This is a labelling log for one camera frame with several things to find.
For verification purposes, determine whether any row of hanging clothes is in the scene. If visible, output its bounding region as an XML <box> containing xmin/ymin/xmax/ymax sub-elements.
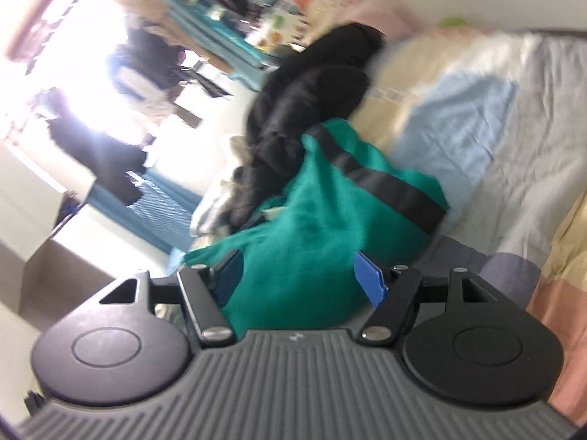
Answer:
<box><xmin>37</xmin><ymin>0</ymin><xmax>322</xmax><ymax>203</ymax></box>

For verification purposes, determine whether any white wardrobe cabinet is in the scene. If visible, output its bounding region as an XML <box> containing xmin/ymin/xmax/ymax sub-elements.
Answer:
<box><xmin>0</xmin><ymin>142</ymin><xmax>98</xmax><ymax>331</ymax></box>

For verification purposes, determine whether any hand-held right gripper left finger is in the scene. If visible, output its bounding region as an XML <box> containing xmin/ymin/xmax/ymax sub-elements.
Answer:
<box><xmin>98</xmin><ymin>250</ymin><xmax>245</xmax><ymax>346</ymax></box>

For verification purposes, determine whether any black puffer jacket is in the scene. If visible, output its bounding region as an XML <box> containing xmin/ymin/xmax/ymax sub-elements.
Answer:
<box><xmin>229</xmin><ymin>23</ymin><xmax>387</xmax><ymax>231</ymax></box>

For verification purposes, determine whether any light blue ribbed cloth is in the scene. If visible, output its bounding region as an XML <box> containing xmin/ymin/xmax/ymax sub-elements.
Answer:
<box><xmin>127</xmin><ymin>186</ymin><xmax>203</xmax><ymax>254</ymax></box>

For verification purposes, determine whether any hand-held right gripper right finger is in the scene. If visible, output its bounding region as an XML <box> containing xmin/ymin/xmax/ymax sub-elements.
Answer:
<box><xmin>354</xmin><ymin>251</ymin><xmax>500</xmax><ymax>346</ymax></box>

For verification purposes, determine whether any blue curtain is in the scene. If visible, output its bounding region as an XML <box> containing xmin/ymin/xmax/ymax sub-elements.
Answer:
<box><xmin>87</xmin><ymin>167</ymin><xmax>203</xmax><ymax>239</ymax></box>

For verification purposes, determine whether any white and grey fleece garment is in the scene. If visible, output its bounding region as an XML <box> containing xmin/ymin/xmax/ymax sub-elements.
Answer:
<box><xmin>190</xmin><ymin>135</ymin><xmax>258</xmax><ymax>235</ymax></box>

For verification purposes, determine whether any patchwork quilt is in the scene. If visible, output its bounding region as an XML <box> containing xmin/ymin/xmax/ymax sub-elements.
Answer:
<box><xmin>349</xmin><ymin>27</ymin><xmax>587</xmax><ymax>422</ymax></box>

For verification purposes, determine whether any polka dot bag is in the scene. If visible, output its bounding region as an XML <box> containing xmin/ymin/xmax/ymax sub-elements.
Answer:
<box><xmin>257</xmin><ymin>0</ymin><xmax>313</xmax><ymax>52</ymax></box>

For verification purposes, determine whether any green sweatshirt with pale print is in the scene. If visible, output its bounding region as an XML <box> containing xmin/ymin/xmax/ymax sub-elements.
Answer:
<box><xmin>167</xmin><ymin>118</ymin><xmax>450</xmax><ymax>331</ymax></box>

